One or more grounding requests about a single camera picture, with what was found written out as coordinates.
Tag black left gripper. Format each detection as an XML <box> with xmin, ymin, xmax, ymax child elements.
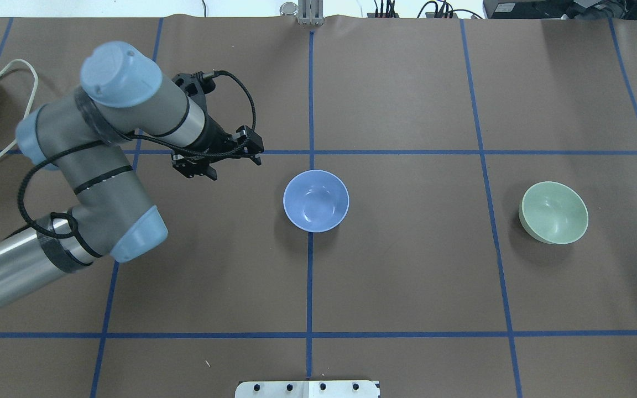
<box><xmin>172</xmin><ymin>115</ymin><xmax>265</xmax><ymax>181</ymax></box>

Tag green bowl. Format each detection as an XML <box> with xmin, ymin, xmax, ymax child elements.
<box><xmin>518</xmin><ymin>181</ymin><xmax>589</xmax><ymax>245</ymax></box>

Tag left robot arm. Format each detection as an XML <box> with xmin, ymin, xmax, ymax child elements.
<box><xmin>0</xmin><ymin>41</ymin><xmax>265</xmax><ymax>308</ymax></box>

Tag blue bowl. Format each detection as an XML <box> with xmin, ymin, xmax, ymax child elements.
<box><xmin>281</xmin><ymin>170</ymin><xmax>351</xmax><ymax>233</ymax></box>

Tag black electronics box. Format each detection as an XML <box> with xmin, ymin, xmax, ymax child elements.
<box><xmin>482</xmin><ymin>1</ymin><xmax>637</xmax><ymax>20</ymax></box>

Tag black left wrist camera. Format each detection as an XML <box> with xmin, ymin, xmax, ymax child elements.
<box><xmin>171</xmin><ymin>71</ymin><xmax>217</xmax><ymax>98</ymax></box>

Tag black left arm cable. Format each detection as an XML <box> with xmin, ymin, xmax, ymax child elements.
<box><xmin>17</xmin><ymin>70</ymin><xmax>257</xmax><ymax>258</ymax></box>

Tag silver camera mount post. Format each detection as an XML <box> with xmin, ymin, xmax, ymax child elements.
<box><xmin>279</xmin><ymin>0</ymin><xmax>325</xmax><ymax>26</ymax></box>

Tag white toaster power cord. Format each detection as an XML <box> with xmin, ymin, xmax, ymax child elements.
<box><xmin>0</xmin><ymin>59</ymin><xmax>39</xmax><ymax>181</ymax></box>

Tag white metal bracket plate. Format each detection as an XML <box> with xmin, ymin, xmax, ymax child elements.
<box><xmin>234</xmin><ymin>380</ymin><xmax>381</xmax><ymax>397</ymax></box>

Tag black plugs and cables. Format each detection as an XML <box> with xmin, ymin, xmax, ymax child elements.
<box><xmin>367</xmin><ymin>0</ymin><xmax>483</xmax><ymax>20</ymax></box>

